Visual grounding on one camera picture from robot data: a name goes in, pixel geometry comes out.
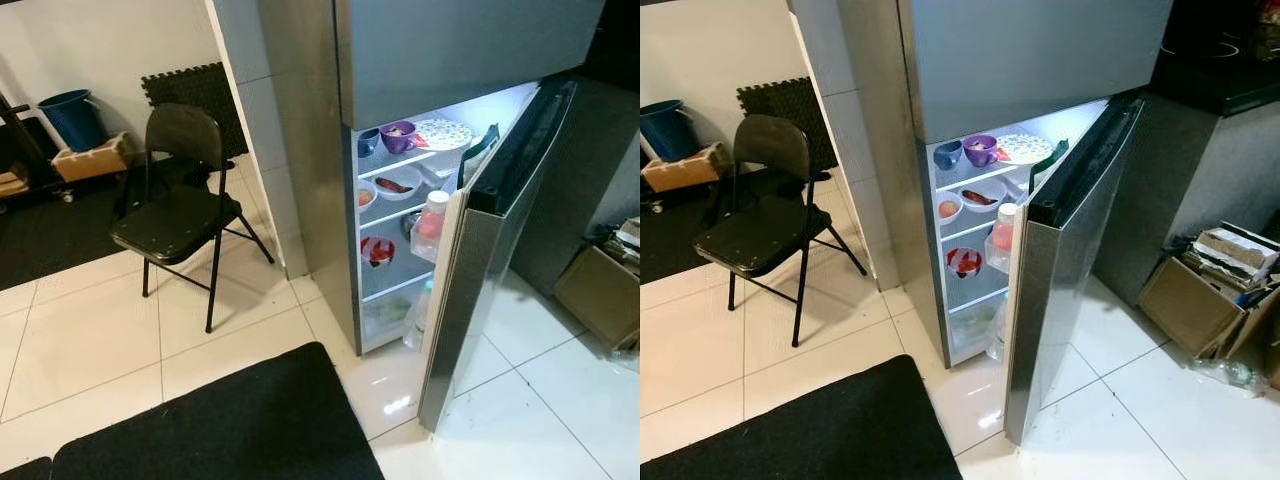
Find grey fridge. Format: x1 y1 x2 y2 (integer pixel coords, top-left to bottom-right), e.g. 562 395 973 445
835 0 1173 369
258 0 608 358

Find stack of flat packages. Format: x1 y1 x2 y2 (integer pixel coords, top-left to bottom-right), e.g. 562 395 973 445
1183 225 1280 293
595 215 641 276

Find small cardboard box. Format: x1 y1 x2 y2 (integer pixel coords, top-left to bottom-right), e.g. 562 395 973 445
1138 255 1251 359
553 243 641 351

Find light wooden box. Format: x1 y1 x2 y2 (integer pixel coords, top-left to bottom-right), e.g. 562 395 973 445
642 143 731 194
52 133 138 183

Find grey kitchen counter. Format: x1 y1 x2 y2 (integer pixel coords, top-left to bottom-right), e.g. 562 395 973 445
1092 90 1280 306
510 75 641 301

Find blue plastic bucket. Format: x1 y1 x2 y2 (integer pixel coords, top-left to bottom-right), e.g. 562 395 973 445
37 90 109 153
640 100 685 161

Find black folding chair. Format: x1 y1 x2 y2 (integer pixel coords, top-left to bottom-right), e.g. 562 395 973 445
693 113 869 348
110 103 276 334

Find green packet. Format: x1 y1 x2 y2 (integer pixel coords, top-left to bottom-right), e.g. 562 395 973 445
458 124 501 193
1030 138 1069 196

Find pink drink bottle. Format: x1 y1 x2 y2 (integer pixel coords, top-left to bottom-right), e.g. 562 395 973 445
985 203 1019 275
412 190 451 264

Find black foam puzzle mat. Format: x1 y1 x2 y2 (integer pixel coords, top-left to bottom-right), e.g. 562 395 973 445
140 62 249 161
737 77 841 176

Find clear water bottle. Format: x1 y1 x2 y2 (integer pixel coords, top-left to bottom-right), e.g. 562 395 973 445
985 295 1011 361
403 280 434 351

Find white bowl holding sausage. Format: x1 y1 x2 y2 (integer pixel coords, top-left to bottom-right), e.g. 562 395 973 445
372 165 425 201
955 180 1009 213

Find black floor mat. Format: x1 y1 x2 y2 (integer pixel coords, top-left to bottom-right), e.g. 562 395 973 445
50 342 386 480
640 353 963 480
0 455 53 480

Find purple bowl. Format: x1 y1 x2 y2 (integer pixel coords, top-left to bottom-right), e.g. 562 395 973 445
962 134 999 168
380 120 418 155

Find crushed clear plastic bottle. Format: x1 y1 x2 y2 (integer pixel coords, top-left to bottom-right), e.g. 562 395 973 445
1195 355 1269 393

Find large cardboard box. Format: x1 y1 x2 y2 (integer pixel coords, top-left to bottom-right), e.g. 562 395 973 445
1225 285 1280 391

